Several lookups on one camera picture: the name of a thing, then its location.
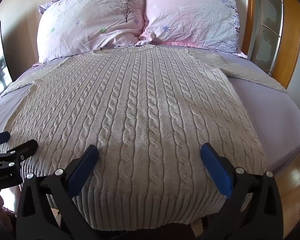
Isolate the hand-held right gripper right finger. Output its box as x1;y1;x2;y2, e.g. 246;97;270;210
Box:
200;143;283;240

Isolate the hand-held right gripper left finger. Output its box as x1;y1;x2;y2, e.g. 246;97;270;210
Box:
16;144;99;240

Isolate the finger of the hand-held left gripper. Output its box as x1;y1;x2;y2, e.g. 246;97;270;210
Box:
0;139;38;173
0;131;11;148

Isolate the grey cable-knit sweater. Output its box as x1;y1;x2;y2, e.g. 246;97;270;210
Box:
0;44;288;230

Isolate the lilac bed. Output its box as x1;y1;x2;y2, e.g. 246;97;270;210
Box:
0;40;300;220

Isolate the pink pillow with tree print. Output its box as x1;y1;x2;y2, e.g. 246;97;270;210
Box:
37;0;147;63

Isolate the wooden headboard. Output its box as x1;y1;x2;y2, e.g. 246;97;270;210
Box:
241;0;300;89

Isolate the pink pillow with flower print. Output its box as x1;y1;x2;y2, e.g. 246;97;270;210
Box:
135;0;248;59

